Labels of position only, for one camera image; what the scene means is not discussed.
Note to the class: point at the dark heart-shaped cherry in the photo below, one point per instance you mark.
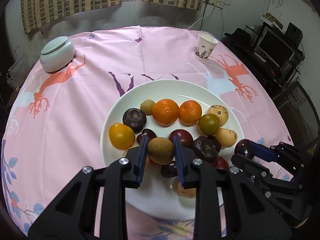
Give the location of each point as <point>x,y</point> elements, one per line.
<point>244,147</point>

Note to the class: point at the small orange mandarin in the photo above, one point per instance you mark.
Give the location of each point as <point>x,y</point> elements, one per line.
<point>190,112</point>

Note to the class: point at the pink patterned tablecloth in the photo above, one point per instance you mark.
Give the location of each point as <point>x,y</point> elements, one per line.
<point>55,123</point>

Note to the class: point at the small green-yellow fruit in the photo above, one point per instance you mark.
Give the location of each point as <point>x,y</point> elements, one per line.
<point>147,106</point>

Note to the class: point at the dark red plum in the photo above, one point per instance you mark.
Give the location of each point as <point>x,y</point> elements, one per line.
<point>184,136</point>

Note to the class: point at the pale pepino melon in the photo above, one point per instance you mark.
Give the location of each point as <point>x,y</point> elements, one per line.
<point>161,150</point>

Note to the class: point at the floral paper cup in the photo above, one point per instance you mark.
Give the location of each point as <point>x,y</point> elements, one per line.
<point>204,46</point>

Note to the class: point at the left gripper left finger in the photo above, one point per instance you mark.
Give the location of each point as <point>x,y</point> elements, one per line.
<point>71,214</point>

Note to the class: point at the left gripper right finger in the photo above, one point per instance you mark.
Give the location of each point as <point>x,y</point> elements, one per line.
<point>228,205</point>

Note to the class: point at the orange yellow tomato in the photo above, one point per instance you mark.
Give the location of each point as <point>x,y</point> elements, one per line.
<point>121,136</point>

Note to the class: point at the computer monitor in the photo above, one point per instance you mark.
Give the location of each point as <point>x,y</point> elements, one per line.
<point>271,46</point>

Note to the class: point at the dark water chestnut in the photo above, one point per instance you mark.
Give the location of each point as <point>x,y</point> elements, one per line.
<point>135,119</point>

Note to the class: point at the large orange mandarin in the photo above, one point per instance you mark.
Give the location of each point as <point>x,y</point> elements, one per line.
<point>165,112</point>

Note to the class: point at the red cherry tomato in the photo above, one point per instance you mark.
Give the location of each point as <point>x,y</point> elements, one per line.
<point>221,163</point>

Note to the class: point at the dark purple mangosteen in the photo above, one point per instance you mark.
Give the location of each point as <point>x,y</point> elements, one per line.
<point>207,148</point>

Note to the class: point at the white lidded ceramic jar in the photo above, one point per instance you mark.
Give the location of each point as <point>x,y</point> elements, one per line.
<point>57,53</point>

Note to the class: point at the yellow striped pepino melon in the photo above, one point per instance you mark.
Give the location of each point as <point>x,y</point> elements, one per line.
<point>221,112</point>

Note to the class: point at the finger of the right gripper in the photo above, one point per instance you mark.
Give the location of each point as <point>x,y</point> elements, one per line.
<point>248,167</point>
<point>264,153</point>

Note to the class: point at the wall power strip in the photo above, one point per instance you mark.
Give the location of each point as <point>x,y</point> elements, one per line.
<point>216,3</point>

